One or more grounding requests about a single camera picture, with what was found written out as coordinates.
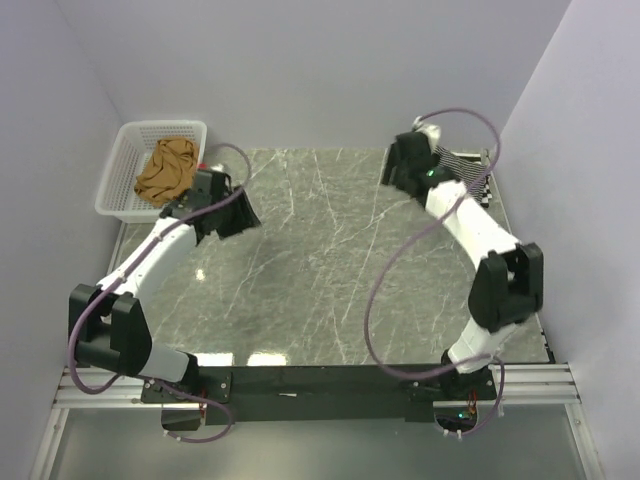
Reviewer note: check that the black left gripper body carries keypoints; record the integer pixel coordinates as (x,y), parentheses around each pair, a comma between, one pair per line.
(226,191)

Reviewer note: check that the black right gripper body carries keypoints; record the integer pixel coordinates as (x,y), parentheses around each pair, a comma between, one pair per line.
(400,175)

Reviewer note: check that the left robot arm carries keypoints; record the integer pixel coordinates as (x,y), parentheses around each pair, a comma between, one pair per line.
(107,324)

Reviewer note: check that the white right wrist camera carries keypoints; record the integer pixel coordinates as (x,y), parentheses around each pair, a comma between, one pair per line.
(431,131)

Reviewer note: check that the striped tank tops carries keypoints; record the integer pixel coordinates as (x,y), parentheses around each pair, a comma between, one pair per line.
(466,167)

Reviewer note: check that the white plastic basket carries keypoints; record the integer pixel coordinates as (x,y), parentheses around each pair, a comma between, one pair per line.
(131,151)

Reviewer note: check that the black white striped tank top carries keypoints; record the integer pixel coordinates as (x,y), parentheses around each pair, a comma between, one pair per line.
(487,196)

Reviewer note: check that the black base beam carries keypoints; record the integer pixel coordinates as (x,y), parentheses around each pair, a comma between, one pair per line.
(310,393)

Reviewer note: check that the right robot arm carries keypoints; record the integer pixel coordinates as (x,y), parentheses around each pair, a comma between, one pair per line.
(508,285)

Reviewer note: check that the mustard garment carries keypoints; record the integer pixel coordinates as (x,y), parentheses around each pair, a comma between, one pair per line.
(169,171)

